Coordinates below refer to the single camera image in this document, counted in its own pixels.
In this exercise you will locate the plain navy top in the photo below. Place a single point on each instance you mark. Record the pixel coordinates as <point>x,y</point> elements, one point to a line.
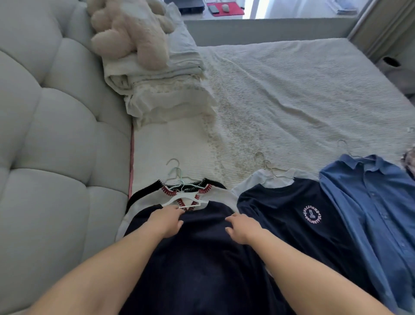
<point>201,259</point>

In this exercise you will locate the light blue booklets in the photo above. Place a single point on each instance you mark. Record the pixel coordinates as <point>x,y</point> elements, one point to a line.
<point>343,8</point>

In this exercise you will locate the black laptop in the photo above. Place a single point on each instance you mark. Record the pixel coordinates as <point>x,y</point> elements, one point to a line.
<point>191,6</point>

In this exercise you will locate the person's right forearm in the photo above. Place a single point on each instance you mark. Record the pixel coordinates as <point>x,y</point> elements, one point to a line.
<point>317,282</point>

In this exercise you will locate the pale pink hanger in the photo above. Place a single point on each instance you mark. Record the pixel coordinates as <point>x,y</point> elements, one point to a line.
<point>347,152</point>

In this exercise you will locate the person's left forearm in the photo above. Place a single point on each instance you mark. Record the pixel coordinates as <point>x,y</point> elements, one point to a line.
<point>103,279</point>

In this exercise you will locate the white bay window ledge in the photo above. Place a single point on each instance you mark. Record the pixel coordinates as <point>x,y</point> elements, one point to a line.
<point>275,30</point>

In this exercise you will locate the person's left hand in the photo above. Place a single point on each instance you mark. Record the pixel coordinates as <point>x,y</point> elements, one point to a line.
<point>165,222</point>

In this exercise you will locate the beige curtain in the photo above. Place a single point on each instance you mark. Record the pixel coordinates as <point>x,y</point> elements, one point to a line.
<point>385,26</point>

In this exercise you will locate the light blue hanger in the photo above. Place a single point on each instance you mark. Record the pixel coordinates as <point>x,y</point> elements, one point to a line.
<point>181,180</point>

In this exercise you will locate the person's right hand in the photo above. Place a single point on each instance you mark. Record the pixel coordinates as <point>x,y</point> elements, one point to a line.
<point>244,228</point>

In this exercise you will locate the beige plush toy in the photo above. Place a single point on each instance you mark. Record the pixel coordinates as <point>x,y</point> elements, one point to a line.
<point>129,29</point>

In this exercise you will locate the navy Vacation logo t-shirt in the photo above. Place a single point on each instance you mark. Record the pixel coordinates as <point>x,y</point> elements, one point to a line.
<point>285,233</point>

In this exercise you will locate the white plastic stool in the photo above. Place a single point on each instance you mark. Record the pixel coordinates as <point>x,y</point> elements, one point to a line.
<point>403,82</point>

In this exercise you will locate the white computer mouse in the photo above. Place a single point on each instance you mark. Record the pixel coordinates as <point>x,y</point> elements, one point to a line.
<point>225,7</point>

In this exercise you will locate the blue denim shirt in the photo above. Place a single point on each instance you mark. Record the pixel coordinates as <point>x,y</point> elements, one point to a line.
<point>373,201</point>

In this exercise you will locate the stack of white bedding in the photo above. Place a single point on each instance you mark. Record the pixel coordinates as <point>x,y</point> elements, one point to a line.
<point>162,94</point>

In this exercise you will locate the grey sweater red stitching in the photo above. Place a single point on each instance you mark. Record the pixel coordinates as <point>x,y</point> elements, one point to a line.
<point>139,204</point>

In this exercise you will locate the white zip polo shirt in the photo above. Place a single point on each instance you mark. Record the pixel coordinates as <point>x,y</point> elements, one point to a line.
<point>256,181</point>

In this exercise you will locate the white plastic hanger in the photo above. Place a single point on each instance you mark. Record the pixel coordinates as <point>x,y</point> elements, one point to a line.
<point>176,200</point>

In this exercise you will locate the bed with white bedspread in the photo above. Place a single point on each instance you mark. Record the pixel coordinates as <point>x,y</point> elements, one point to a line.
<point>291,97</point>

